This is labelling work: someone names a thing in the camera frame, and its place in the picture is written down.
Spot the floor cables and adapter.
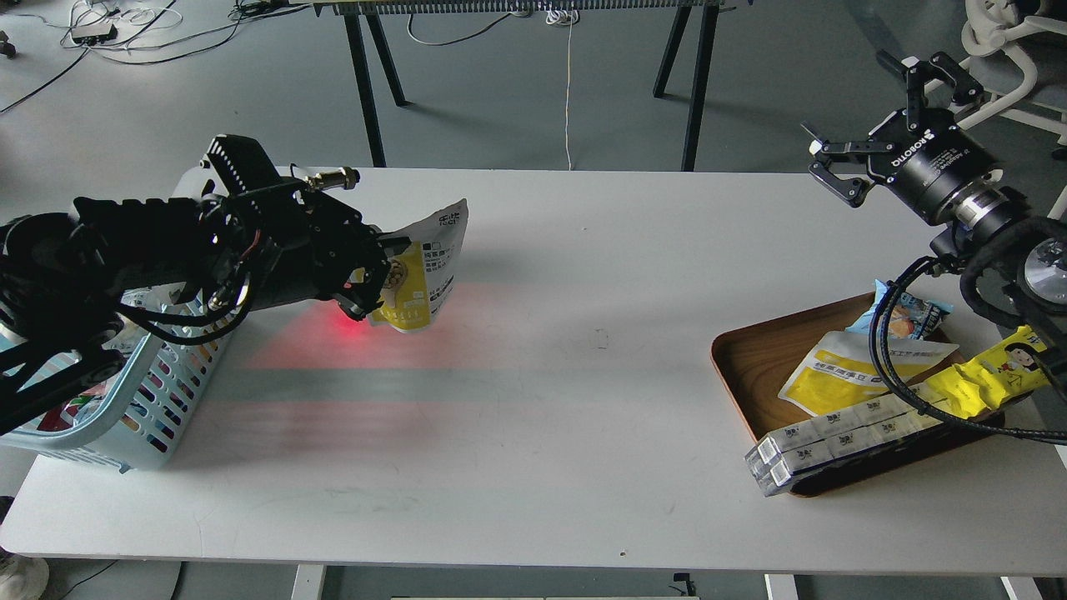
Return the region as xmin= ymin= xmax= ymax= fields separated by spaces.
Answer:
xmin=0 ymin=0 xmax=318 ymax=113

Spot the blue snack packet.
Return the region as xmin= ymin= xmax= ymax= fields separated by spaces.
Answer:
xmin=844 ymin=278 xmax=955 ymax=340

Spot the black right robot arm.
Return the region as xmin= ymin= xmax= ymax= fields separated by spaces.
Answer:
xmin=809 ymin=51 xmax=1064 ymax=380

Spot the yellow cartoon snack bag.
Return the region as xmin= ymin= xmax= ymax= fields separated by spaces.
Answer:
xmin=917 ymin=326 xmax=1050 ymax=419

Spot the white boxed snack pack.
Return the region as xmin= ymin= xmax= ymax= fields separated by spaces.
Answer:
xmin=744 ymin=394 xmax=968 ymax=498

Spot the yellow nut snack pouch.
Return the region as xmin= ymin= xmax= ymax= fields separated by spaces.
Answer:
xmin=369 ymin=198 xmax=468 ymax=332

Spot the white office chair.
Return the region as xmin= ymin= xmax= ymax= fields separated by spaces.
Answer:
xmin=956 ymin=1 xmax=1066 ymax=161

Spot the black background table frame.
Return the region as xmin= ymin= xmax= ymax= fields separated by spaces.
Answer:
xmin=313 ymin=1 xmax=744 ymax=172

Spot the white hanging cord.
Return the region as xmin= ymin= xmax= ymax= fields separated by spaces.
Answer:
xmin=546 ymin=7 xmax=582 ymax=171

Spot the yellow white snack pouch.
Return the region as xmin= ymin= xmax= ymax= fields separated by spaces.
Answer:
xmin=778 ymin=331 xmax=958 ymax=415

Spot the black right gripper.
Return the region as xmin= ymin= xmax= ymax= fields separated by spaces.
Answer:
xmin=800 ymin=50 xmax=1005 ymax=226

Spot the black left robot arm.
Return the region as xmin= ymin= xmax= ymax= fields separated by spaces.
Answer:
xmin=3 ymin=135 xmax=411 ymax=433

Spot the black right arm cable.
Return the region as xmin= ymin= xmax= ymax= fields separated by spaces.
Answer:
xmin=869 ymin=254 xmax=1067 ymax=443

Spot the light blue plastic basket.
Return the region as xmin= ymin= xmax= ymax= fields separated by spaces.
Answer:
xmin=3 ymin=335 xmax=229 ymax=473

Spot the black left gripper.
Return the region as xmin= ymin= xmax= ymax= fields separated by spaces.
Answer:
xmin=251 ymin=191 xmax=412 ymax=322

